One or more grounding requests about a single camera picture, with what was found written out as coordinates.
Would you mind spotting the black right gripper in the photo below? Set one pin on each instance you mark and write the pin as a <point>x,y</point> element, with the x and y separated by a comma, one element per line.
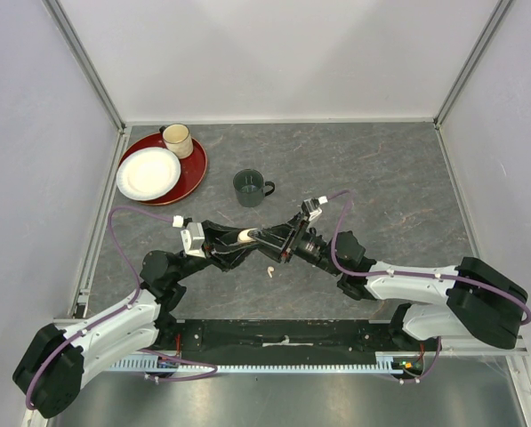
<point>281,231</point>

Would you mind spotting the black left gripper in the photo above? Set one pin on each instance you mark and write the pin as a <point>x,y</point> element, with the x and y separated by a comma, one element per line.
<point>225,256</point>

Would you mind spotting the white earbud charging case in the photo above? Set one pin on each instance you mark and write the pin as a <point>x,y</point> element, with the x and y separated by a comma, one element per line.
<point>248,236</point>

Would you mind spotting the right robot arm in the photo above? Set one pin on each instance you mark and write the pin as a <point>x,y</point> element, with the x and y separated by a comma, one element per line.
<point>468,299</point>

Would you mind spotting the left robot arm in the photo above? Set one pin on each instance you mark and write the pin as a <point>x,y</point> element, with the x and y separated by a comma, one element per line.
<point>59,362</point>

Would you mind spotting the dark green mug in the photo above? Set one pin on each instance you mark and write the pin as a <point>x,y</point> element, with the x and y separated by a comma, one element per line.
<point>251,188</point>

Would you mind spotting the red round tray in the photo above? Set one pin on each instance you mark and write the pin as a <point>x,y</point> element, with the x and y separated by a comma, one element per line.
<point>193,169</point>

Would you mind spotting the white paper plate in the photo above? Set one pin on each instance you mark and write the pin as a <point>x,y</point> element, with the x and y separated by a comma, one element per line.
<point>148,174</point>

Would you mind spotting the cream ceramic cup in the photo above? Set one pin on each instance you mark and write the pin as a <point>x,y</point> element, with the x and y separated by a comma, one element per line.
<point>177,138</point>

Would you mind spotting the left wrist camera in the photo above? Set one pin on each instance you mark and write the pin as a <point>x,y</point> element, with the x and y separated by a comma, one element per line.
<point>192,236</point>

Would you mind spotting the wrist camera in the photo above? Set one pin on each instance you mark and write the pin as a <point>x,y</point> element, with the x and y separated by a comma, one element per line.
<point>311,207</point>
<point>192,236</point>

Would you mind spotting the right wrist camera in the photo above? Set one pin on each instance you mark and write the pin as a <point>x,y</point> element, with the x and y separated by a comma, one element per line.
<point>311,207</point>

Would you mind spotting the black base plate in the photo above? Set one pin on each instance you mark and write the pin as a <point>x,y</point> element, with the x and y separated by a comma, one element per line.
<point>219,341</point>

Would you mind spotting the grey slotted cable duct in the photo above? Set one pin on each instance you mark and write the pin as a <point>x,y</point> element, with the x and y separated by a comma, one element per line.
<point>143,363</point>

